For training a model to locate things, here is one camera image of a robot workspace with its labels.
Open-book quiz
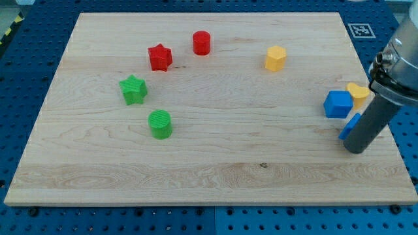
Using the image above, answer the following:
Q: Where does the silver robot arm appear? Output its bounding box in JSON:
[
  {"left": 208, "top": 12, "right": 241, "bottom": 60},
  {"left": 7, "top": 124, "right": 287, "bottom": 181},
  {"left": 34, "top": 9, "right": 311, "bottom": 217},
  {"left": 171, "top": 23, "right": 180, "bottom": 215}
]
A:
[{"left": 369, "top": 1, "right": 417, "bottom": 106}]

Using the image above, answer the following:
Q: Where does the wooden board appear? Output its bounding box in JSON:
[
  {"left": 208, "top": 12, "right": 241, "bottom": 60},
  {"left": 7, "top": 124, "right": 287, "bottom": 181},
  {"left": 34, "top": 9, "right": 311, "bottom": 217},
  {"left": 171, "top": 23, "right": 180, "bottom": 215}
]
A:
[{"left": 5, "top": 12, "right": 417, "bottom": 207}]

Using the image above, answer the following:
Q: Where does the green cylinder block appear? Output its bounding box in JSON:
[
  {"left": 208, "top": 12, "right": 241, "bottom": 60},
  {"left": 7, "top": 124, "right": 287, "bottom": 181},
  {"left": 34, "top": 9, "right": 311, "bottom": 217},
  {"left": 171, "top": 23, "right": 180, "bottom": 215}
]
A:
[{"left": 148, "top": 110, "right": 172, "bottom": 140}]

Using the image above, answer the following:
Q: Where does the red cylinder block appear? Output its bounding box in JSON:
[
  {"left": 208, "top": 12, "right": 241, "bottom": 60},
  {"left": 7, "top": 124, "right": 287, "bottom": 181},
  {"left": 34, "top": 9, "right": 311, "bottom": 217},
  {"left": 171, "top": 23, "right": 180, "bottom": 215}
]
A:
[{"left": 192, "top": 31, "right": 211, "bottom": 55}]

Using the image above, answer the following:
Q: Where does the red star block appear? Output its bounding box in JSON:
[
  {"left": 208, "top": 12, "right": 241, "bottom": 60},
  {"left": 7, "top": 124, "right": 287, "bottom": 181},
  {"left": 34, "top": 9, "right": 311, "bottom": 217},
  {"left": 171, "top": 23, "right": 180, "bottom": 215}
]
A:
[{"left": 148, "top": 44, "right": 172, "bottom": 72}]

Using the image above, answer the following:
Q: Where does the green star block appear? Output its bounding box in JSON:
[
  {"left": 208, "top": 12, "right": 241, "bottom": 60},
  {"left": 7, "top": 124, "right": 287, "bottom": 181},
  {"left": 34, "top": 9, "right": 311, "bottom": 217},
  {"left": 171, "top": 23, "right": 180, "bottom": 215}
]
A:
[{"left": 119, "top": 74, "right": 148, "bottom": 105}]

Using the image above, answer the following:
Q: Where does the yellow hexagon block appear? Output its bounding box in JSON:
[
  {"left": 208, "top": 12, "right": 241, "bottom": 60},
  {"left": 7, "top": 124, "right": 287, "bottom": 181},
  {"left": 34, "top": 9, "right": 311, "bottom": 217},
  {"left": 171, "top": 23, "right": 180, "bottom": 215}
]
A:
[{"left": 265, "top": 46, "right": 287, "bottom": 72}]

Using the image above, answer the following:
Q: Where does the blue cube block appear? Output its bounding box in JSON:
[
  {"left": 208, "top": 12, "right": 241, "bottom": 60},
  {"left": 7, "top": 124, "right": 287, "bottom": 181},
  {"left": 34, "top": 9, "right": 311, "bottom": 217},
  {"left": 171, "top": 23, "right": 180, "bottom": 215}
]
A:
[{"left": 323, "top": 90, "right": 353, "bottom": 119}]

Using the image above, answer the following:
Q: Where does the blue flat block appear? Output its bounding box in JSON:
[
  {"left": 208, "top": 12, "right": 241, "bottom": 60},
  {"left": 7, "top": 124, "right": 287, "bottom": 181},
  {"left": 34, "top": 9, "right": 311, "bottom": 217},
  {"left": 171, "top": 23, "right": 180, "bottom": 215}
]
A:
[{"left": 338, "top": 113, "right": 361, "bottom": 140}]

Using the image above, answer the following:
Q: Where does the yellow heart block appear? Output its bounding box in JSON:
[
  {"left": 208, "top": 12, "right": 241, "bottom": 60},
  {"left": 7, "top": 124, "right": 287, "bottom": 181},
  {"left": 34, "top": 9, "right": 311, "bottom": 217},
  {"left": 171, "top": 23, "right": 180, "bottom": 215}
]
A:
[{"left": 346, "top": 82, "right": 370, "bottom": 110}]

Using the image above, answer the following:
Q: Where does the grey cylindrical pointer tool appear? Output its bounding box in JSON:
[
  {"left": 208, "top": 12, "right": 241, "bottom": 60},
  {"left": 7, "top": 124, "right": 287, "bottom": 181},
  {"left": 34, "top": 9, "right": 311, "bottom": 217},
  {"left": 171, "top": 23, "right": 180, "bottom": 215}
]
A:
[{"left": 343, "top": 95, "right": 402, "bottom": 154}]

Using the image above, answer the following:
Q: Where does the white fiducial marker tag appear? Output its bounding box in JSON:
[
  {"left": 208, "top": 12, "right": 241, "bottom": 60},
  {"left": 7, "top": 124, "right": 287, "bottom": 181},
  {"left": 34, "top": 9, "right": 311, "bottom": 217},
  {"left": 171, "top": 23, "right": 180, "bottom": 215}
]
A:
[{"left": 348, "top": 23, "right": 376, "bottom": 39}]

